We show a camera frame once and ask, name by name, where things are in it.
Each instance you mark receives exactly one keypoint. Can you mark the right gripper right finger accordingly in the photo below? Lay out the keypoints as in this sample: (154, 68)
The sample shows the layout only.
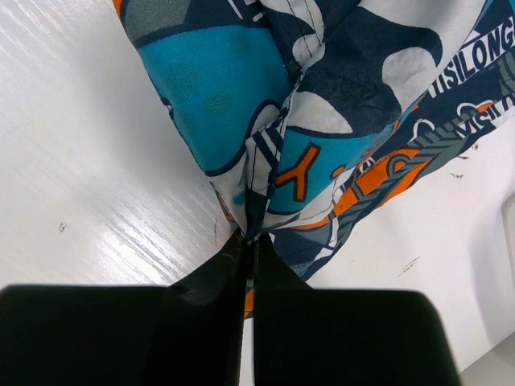
(307, 336)

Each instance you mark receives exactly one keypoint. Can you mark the colourful patterned shorts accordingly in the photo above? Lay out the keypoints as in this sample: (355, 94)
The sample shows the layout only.
(305, 116)

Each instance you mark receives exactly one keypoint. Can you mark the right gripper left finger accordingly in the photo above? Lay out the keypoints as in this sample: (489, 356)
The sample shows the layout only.
(188, 333)

